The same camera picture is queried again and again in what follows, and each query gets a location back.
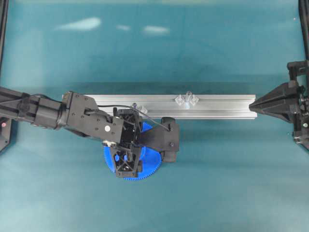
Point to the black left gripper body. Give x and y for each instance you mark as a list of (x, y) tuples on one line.
[(132, 127)]

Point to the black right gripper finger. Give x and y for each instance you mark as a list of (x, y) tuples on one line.
[(276, 103)]

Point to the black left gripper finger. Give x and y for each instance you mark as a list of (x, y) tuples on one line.
[(127, 163)]

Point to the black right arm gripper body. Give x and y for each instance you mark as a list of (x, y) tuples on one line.
[(301, 110)]

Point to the large blue gear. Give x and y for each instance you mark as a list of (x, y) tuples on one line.
[(151, 160)]

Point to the black arm base left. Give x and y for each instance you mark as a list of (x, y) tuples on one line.
[(5, 132)]

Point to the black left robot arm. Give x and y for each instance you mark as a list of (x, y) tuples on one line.
[(80, 115)]

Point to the steel shaft far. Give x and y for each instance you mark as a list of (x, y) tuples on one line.
[(187, 99)]

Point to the clear bracket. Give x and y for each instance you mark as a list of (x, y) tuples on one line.
[(194, 100), (143, 109), (179, 100)]

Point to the aluminium extrusion rail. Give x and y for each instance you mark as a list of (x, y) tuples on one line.
[(162, 105)]

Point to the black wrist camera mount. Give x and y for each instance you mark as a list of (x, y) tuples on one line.
[(163, 140)]

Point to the black frame post right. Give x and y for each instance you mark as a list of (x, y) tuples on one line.
[(303, 6)]

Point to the black frame post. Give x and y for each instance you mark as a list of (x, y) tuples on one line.
[(303, 6), (3, 20)]

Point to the black frame post left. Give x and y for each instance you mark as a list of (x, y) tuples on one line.
[(3, 20)]

